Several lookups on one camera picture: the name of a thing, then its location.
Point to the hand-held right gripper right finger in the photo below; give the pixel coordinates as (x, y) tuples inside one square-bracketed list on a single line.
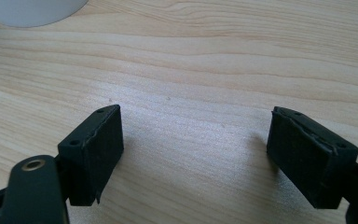
[(307, 155)]

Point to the white round container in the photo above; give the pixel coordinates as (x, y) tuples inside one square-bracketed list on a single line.
[(31, 11)]

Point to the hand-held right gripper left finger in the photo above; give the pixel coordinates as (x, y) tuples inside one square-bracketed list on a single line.
[(90, 155)]

